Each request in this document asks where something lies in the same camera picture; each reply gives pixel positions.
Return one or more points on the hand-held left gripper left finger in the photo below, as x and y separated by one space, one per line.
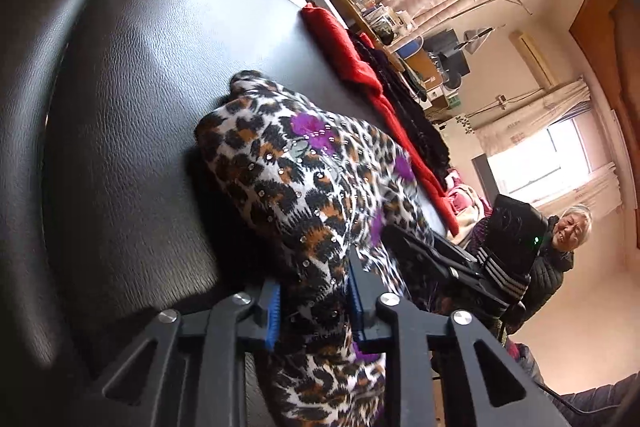
272 312

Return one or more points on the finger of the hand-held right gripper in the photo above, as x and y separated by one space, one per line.
430 252
475 289

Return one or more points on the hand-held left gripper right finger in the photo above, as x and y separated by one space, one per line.
356 302

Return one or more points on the leopard print purple flower garment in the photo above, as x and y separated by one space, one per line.
280 167

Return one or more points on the pink cloth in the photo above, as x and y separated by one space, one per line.
465 202

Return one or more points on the small window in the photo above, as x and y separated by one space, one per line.
540 162

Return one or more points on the beige patterned curtain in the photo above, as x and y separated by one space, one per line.
530 117
585 192

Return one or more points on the black sequined garment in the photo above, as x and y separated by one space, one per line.
410 117

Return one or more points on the person's dark quilted jacket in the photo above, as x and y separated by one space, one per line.
600 402

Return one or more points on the black monitor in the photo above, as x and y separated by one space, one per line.
450 54

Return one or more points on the brown wooden wardrobe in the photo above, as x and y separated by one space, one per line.
615 57

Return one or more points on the red cloth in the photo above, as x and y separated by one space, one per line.
345 52

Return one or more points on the cluttered wooden shelf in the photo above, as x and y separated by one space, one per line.
380 22

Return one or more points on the black leather bench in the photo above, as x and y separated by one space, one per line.
125 57

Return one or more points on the wall air conditioner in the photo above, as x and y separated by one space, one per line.
535 57

